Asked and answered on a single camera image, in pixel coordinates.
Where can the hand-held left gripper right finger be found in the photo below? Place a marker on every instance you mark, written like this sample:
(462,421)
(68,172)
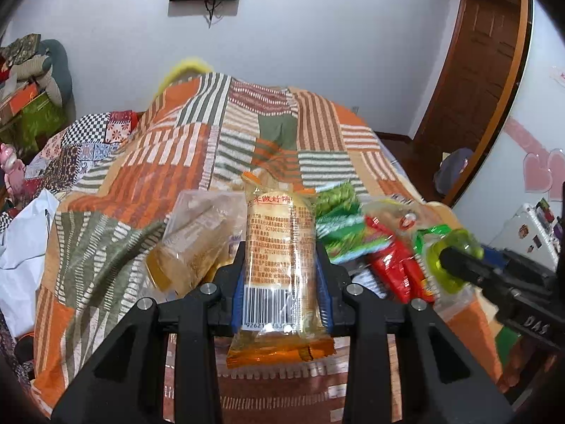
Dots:
(323,304)

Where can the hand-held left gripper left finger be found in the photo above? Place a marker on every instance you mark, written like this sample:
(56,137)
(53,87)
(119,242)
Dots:
(236,304)

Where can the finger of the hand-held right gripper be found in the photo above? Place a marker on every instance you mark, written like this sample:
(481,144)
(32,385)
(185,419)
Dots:
(468,267)
(516,260)

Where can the green jelly cup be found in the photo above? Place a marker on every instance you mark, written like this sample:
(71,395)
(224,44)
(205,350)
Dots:
(441,274)

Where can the orange cracker packet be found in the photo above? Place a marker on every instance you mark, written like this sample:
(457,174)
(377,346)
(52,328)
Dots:
(278,251)

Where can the white box with stickers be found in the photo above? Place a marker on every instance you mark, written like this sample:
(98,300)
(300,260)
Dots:
(529,229)

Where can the small green yellow packet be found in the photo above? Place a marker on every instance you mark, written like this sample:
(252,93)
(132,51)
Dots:
(430,236)

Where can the red snack packet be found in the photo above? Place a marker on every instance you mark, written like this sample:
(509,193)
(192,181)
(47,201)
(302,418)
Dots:
(421,282)
(393,260)

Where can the clear yellow bread packet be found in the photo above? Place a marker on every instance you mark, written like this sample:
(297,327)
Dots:
(194,238)

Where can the green snack packet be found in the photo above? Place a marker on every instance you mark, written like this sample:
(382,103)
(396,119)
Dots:
(342,225)

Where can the clear packet with red logo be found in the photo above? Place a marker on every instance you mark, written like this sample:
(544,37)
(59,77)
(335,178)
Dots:
(397,216)

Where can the grey cloth bag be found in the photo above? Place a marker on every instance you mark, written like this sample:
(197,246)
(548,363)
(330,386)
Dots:
(454,170)

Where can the orange striped patchwork blanket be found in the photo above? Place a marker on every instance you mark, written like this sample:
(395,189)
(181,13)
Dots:
(145,163)

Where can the wooden door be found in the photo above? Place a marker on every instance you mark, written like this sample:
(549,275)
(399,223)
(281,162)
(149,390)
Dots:
(472,75)

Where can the white plastic bag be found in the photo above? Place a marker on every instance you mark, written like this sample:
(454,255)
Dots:
(22,251)

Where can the checkered patchwork quilt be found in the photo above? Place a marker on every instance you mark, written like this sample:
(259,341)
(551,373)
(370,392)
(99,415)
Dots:
(75,150)

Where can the yellow plush object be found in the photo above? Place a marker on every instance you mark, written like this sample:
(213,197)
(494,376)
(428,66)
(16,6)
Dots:
(183,70)

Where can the pink plush toy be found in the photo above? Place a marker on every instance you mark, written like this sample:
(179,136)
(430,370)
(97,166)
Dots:
(11,170)

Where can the green patterned bag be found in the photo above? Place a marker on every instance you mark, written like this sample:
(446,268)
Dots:
(37,123)

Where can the grey green cushion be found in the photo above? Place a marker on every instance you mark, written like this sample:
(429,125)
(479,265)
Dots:
(59,68)

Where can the orange cardboard box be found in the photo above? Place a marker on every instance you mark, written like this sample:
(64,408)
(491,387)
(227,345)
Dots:
(20,101)

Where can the pile of folded clothes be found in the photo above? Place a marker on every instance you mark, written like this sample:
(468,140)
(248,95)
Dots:
(20,55)

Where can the pink heart wall sticker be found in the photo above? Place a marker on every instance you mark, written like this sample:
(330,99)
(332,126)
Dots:
(543,170)

